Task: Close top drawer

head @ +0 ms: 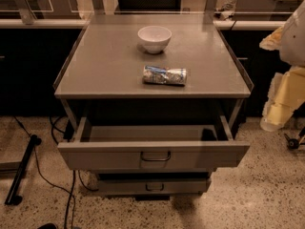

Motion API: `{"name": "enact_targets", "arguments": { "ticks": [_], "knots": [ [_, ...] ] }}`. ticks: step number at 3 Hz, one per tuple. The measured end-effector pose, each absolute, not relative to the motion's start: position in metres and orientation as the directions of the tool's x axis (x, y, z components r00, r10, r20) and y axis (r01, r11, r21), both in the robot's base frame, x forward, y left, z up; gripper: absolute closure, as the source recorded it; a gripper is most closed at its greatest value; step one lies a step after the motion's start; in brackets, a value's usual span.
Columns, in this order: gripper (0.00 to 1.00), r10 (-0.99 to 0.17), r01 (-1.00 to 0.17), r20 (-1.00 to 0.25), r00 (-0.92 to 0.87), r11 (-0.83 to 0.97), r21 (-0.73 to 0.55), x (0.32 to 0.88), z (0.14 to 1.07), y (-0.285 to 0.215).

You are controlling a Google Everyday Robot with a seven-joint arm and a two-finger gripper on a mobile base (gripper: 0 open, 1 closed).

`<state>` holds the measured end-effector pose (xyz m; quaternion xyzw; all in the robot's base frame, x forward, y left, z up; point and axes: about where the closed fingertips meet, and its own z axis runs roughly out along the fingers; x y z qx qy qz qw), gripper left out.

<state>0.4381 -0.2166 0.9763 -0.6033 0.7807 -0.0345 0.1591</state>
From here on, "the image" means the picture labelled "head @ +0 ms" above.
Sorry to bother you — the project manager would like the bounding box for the grey drawer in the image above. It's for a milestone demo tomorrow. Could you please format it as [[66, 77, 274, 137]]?
[[58, 117, 250, 173], [98, 178, 211, 196]]

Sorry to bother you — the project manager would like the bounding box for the grey metal drawer cabinet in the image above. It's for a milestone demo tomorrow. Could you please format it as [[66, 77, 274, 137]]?
[[55, 14, 253, 186]]

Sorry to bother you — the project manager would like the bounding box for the grey top drawer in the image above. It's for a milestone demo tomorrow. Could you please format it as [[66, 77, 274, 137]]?
[[58, 117, 250, 173]]

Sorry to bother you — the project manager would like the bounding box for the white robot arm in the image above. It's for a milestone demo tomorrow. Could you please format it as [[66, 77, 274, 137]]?
[[259, 1, 305, 132]]

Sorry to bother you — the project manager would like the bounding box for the grey lower drawer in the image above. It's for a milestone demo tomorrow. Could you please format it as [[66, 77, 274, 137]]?
[[98, 178, 211, 196]]

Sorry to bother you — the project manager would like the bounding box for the white ceramic bowl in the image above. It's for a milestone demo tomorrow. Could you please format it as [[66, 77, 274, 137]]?
[[137, 26, 172, 53]]

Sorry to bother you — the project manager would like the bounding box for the black metal floor bar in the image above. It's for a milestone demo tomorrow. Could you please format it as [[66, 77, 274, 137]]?
[[5, 135, 41, 205]]

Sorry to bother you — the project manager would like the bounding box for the crushed silver blue can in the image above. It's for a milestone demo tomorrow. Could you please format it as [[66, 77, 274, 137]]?
[[143, 66, 187, 86]]

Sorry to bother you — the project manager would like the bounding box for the black tripod foot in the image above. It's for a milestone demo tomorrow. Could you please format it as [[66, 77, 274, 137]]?
[[284, 127, 305, 150]]

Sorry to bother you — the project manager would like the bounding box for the black floor cable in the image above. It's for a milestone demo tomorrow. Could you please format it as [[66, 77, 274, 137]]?
[[12, 115, 99, 229]]

